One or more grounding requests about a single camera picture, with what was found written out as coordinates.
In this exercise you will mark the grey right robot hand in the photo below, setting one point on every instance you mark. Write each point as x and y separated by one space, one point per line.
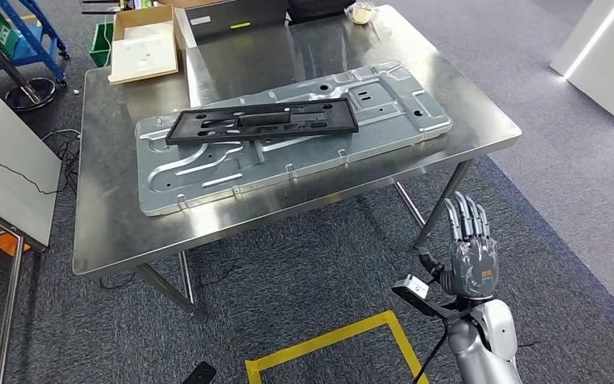
474 265

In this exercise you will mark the black perforated plastic panel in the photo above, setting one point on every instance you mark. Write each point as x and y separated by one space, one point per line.
341 119

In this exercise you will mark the blue metal shelf rack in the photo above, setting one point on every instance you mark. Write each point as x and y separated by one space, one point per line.
29 37

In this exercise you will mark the grey sheet metal plate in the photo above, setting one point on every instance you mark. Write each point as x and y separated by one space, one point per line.
286 154

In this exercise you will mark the bagged tape roll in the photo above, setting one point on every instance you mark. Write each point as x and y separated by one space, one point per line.
362 13

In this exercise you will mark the black case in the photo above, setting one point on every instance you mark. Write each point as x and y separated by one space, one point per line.
317 9

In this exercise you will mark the dark grey metal box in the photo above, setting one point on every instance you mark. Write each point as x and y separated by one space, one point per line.
233 18

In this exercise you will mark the white foam insert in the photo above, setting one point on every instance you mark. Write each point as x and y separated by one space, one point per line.
143 53

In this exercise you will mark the open cardboard box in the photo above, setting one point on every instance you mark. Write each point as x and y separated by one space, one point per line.
143 16

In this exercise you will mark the green plastic crate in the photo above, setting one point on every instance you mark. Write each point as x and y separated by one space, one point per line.
99 50

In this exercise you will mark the white desk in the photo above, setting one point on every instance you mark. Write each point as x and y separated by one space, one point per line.
5 159

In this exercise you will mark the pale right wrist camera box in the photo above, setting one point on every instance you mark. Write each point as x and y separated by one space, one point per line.
412 286

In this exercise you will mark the chrome stanchion post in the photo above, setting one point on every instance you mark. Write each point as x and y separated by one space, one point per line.
31 95

